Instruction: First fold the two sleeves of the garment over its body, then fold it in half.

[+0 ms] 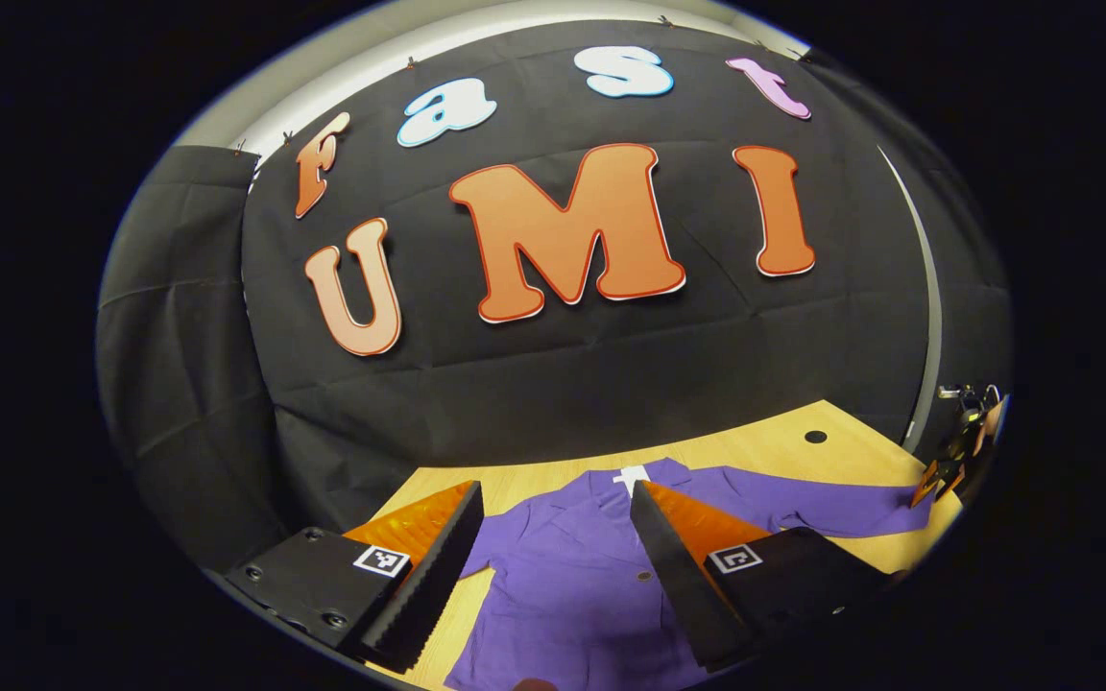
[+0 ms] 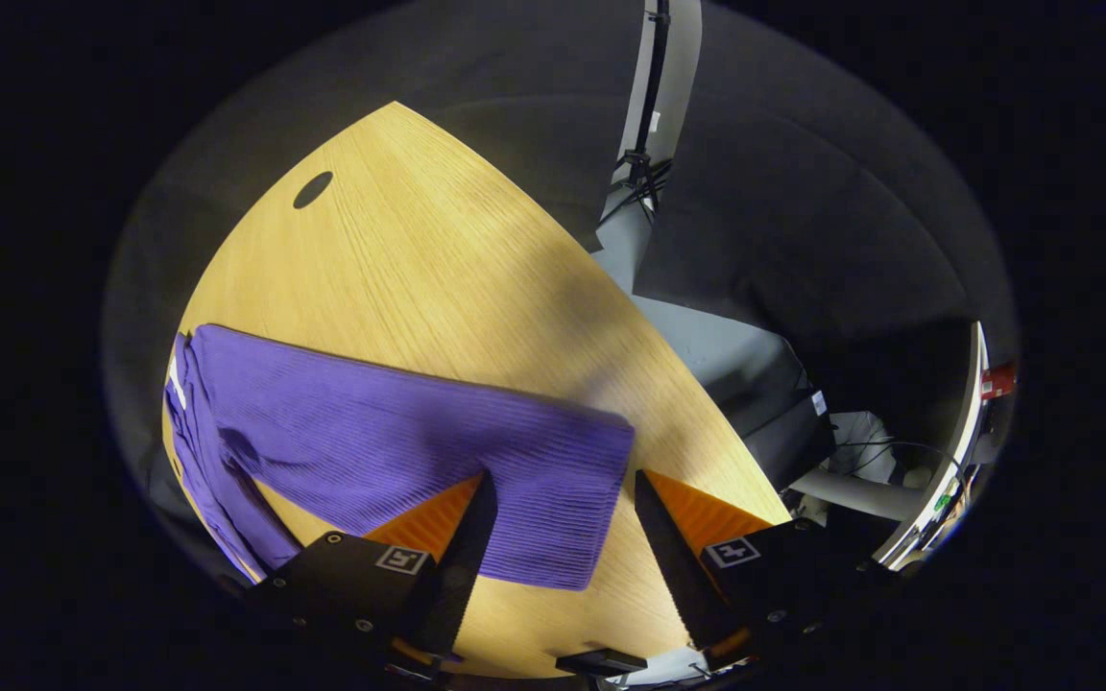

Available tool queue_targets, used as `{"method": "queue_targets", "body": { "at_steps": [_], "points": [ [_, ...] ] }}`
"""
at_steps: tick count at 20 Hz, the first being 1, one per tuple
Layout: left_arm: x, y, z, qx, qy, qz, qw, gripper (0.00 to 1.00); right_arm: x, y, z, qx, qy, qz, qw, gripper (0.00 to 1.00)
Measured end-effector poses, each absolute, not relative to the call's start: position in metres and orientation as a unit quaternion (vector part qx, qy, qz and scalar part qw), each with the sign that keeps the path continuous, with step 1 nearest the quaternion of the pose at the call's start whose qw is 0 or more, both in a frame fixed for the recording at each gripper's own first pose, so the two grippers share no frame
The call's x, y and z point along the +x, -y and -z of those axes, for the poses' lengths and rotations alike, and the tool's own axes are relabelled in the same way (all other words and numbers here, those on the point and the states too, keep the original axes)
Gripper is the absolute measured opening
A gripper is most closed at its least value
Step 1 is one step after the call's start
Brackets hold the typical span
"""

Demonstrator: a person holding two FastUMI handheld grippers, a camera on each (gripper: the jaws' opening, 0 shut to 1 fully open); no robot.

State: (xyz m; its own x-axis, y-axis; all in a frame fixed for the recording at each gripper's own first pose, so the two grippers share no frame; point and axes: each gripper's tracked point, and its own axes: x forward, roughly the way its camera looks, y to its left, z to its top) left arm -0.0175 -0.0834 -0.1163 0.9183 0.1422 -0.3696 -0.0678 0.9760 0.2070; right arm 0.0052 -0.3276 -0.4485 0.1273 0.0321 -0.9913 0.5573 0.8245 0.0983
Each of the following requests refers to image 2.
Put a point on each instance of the black box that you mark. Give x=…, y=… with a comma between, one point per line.
x=788, y=441

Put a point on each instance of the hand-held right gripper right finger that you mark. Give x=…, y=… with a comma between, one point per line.
x=683, y=585

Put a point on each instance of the purple ribbed shirt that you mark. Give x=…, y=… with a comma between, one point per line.
x=399, y=432

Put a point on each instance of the black tripod stand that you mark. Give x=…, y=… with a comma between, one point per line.
x=644, y=96

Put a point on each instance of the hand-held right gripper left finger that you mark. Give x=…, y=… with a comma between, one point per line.
x=462, y=576

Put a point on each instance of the white frame strip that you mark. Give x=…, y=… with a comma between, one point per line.
x=956, y=461

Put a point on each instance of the red object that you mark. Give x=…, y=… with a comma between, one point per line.
x=997, y=381

